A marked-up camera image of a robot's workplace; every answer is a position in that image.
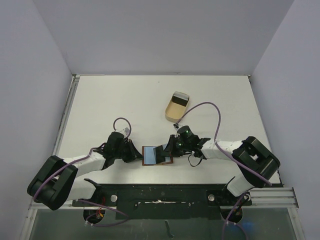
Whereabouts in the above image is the brown leather card holder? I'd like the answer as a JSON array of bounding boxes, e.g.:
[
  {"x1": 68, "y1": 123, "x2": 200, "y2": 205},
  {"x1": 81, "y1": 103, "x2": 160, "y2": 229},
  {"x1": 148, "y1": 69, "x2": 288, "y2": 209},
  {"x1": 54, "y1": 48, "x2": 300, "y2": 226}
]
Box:
[{"x1": 142, "y1": 144, "x2": 174, "y2": 166}]

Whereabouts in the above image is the aluminium rail left edge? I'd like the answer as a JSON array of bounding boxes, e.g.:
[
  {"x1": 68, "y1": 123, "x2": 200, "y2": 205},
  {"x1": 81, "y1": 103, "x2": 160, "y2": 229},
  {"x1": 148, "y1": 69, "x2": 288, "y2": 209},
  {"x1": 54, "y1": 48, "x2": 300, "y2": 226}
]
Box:
[{"x1": 19, "y1": 74, "x2": 80, "y2": 240}]

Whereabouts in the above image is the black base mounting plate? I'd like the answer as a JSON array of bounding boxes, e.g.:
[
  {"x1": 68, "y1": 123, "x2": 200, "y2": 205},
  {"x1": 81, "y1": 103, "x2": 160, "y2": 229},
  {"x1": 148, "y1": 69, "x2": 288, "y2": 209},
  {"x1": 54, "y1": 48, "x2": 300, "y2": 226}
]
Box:
[{"x1": 72, "y1": 184, "x2": 252, "y2": 220}]

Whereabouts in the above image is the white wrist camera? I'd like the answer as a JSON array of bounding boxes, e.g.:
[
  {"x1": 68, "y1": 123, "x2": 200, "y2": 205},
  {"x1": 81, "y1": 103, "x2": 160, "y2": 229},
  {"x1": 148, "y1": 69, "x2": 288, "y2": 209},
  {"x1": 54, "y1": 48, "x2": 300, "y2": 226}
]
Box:
[
  {"x1": 173, "y1": 122, "x2": 183, "y2": 130},
  {"x1": 116, "y1": 127, "x2": 131, "y2": 138}
]

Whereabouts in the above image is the tan oval cardboard tray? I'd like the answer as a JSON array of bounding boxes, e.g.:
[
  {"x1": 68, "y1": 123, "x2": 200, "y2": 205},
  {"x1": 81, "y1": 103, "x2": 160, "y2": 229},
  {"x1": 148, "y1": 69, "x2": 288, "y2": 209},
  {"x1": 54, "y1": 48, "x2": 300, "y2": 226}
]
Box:
[{"x1": 165, "y1": 97, "x2": 189, "y2": 123}]

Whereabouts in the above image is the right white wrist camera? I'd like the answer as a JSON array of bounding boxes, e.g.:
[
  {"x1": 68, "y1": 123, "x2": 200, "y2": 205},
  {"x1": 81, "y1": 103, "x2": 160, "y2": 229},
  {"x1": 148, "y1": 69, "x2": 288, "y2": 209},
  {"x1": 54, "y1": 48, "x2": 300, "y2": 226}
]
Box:
[{"x1": 173, "y1": 122, "x2": 183, "y2": 130}]

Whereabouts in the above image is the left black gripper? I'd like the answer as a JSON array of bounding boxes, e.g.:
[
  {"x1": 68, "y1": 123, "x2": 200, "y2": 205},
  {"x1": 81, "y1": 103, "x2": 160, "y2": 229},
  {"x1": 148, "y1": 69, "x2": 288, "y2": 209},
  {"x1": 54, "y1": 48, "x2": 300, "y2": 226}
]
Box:
[{"x1": 114, "y1": 139, "x2": 144, "y2": 163}]

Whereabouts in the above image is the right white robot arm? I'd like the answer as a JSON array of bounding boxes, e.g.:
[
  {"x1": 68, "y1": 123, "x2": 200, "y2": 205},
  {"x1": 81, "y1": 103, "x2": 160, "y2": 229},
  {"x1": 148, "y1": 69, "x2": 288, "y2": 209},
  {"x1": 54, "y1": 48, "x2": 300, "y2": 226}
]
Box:
[{"x1": 154, "y1": 125, "x2": 281, "y2": 205}]

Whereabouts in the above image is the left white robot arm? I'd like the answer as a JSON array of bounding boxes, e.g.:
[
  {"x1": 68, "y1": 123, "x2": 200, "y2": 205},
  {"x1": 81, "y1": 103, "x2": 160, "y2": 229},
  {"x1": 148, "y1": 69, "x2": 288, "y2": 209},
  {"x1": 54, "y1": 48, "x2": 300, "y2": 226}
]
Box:
[{"x1": 27, "y1": 131, "x2": 144, "y2": 211}]

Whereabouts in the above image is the aluminium rail front right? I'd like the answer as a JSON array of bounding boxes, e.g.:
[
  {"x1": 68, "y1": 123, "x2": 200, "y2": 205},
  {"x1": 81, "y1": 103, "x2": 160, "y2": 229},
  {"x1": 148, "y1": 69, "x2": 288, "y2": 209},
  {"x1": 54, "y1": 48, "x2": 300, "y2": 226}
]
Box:
[{"x1": 248, "y1": 187, "x2": 299, "y2": 208}]

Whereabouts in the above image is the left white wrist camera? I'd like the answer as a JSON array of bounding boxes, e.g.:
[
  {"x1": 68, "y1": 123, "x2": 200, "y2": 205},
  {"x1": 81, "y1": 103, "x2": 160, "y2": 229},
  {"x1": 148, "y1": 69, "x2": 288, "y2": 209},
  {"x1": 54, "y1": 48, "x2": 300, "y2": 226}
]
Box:
[{"x1": 116, "y1": 127, "x2": 131, "y2": 138}]

